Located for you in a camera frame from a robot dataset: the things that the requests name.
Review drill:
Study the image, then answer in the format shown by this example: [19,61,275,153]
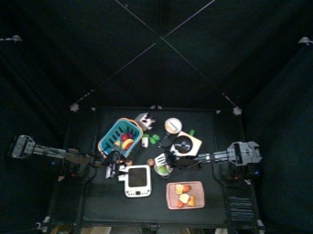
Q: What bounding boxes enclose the white and yellow toy sushi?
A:
[179,193,192,205]

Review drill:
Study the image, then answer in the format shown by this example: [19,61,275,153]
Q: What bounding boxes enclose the clear bowl with green food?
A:
[153,164,175,178]

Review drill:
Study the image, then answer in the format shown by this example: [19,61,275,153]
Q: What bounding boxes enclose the white slotted toy spatula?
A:
[153,153,169,168]

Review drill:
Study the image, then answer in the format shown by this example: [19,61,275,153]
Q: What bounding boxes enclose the black toy frying pan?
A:
[173,135,195,154]

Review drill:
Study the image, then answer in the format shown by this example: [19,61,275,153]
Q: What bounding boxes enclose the black toy spatula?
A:
[160,133,179,149]

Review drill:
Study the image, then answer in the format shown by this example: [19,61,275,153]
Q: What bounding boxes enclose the wooden toy stove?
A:
[169,131,204,158]

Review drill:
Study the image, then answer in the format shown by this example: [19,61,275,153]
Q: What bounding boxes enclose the white toy kitchen scale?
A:
[118,165,153,198]

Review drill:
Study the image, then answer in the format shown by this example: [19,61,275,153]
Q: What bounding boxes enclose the yellow toy banana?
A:
[121,138,136,150]

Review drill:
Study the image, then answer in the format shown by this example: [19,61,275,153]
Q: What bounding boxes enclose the teal basket with orange rim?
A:
[97,117,146,158]

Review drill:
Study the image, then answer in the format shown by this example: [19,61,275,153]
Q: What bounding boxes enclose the green toy vegetable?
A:
[149,133,162,145]

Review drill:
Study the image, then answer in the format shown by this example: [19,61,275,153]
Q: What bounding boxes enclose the pink tray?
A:
[165,180,207,210]

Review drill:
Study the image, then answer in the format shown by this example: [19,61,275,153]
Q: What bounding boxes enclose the white round toy pan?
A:
[164,117,184,135]

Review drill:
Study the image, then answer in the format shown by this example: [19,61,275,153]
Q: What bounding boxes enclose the white and purple toy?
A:
[134,112,158,132]

